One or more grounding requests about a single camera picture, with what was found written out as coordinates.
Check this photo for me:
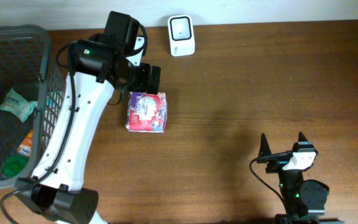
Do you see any red purple tissue pack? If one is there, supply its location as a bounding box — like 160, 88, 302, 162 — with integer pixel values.
125, 92, 168, 133

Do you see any mint green wipes pack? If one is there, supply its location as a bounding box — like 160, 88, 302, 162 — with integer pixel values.
0, 88, 37, 123

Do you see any orange tissue pack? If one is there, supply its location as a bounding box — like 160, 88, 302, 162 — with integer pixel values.
17, 130, 33, 157

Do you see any green lid jar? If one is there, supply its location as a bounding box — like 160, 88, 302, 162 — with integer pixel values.
2, 154, 28, 178

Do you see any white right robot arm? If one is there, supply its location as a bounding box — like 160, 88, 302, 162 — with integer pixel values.
249, 132, 343, 223

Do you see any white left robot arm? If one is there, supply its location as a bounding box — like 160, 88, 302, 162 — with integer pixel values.
0, 35, 160, 223

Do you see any white barcode scanner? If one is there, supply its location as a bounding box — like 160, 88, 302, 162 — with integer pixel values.
167, 15, 195, 57

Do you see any grey plastic basket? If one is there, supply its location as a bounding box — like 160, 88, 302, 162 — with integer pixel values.
0, 25, 66, 189

